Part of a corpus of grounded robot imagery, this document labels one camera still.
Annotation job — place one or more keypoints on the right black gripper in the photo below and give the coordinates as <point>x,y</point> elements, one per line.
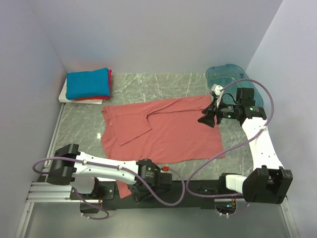
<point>208,118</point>

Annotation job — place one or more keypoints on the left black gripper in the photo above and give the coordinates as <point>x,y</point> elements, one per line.
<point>139,196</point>

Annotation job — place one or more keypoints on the salmon pink t shirt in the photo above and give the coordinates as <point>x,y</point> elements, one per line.
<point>165,131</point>

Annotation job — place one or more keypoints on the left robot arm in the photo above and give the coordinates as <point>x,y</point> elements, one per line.
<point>82,171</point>

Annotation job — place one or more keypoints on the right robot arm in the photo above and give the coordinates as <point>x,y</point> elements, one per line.
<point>269,181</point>

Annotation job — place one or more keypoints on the white board under stack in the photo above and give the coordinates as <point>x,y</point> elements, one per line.
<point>62,98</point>

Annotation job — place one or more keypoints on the teal plastic bin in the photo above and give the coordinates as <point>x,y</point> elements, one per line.
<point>228,73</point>

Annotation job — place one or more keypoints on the black base beam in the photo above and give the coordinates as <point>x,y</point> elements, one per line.
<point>106,194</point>

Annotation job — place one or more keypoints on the folded orange t shirt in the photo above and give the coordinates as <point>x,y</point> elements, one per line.
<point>89,98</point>

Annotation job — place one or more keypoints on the folded magenta t shirt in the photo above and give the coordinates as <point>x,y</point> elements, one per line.
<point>109,85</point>

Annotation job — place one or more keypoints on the folded blue t shirt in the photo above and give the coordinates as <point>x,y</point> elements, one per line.
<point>87,84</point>

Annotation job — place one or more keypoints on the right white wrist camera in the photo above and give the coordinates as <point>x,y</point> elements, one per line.
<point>217,93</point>

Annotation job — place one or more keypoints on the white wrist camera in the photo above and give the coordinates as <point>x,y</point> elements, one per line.
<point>165,169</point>
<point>217,93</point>

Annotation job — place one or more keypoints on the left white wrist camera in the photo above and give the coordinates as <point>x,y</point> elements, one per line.
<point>165,169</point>

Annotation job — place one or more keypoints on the aluminium frame rail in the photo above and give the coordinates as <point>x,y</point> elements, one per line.
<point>51,214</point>

